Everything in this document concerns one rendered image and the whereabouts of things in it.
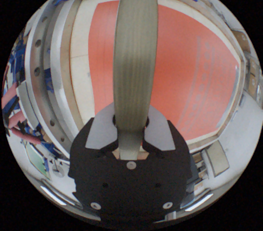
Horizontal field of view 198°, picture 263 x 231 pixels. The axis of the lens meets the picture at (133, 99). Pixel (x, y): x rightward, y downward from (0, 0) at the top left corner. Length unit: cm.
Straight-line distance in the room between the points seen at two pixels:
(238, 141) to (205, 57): 379
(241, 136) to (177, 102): 374
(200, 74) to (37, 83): 37
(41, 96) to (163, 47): 28
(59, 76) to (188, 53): 26
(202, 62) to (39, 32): 38
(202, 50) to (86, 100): 30
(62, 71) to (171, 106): 25
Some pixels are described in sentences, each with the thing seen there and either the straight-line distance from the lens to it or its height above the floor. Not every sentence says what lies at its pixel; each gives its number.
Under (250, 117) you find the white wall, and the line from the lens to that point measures 371.
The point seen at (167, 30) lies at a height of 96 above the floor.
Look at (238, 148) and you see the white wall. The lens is 399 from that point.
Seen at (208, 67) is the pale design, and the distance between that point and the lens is 25.
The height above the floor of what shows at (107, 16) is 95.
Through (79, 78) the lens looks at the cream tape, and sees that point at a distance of 20.
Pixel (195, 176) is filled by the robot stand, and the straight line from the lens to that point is 75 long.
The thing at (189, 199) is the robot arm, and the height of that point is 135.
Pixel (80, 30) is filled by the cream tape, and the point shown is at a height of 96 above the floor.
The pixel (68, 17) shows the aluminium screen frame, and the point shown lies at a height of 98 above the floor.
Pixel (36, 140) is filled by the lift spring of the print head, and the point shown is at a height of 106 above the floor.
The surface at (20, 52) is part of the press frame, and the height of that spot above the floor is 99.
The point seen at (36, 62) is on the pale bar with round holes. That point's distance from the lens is 23.
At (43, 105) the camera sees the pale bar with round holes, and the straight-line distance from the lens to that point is 24.
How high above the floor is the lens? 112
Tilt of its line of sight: 61 degrees down
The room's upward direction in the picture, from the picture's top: 178 degrees clockwise
